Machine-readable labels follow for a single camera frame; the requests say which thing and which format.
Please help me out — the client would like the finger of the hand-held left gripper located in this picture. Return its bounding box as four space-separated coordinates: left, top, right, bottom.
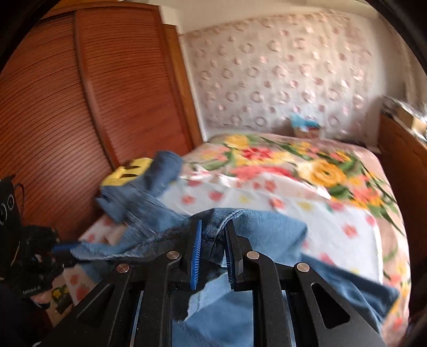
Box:
52 243 81 254

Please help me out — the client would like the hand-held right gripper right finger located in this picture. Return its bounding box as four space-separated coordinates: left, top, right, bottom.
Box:
224 221 388 347

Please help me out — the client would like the cardboard box with blue contents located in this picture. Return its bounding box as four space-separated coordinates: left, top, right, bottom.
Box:
290 113 322 138

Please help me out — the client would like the yellow plush toy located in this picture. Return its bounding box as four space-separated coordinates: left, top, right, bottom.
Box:
102 158 154 187

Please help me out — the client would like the wooden slatted wardrobe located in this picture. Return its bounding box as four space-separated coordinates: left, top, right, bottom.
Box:
0 3 204 241

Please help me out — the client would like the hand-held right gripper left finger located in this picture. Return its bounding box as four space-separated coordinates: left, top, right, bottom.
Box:
40 218 204 347

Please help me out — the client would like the wooden side cabinet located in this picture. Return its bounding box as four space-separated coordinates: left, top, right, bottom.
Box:
378 113 427 324

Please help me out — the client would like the circle-patterned wall curtain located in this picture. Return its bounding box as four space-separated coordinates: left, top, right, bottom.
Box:
182 10 384 137

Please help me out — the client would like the floral blanket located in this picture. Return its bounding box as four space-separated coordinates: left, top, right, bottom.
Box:
182 133 411 334

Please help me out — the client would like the white strawberry-print sheet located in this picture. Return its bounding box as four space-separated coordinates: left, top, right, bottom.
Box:
80 173 384 277

